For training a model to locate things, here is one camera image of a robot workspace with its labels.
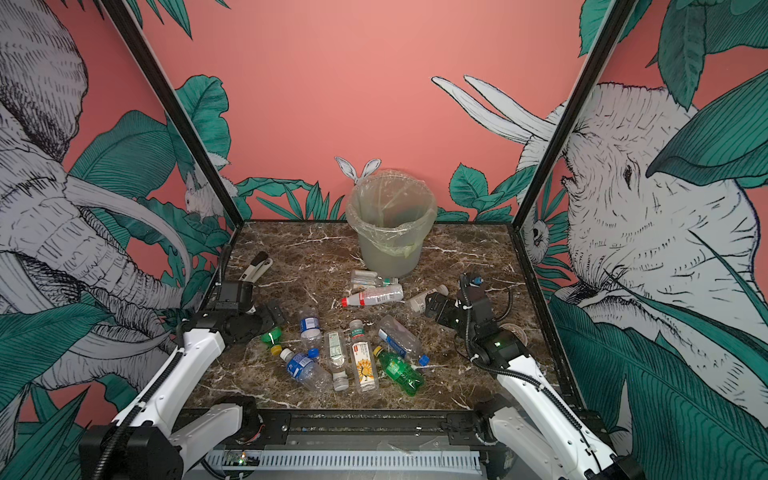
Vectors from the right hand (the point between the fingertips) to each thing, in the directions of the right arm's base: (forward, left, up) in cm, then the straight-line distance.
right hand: (435, 297), depth 78 cm
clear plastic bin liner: (+38, +12, -3) cm, 40 cm away
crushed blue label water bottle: (-15, +35, -12) cm, 40 cm away
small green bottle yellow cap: (-6, +46, -13) cm, 48 cm away
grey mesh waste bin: (+24, +14, -17) cm, 33 cm away
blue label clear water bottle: (-4, +36, -14) cm, 39 cm away
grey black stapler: (+20, +59, -14) cm, 64 cm away
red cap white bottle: (+9, +14, -13) cm, 21 cm away
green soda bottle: (-15, +9, -15) cm, 23 cm away
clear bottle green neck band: (+18, +23, -18) cm, 35 cm away
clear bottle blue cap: (-2, +11, -18) cm, 21 cm away
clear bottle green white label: (-11, +27, -13) cm, 32 cm away
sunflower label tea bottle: (-12, +19, -12) cm, 26 cm away
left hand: (-2, +46, -8) cm, 47 cm away
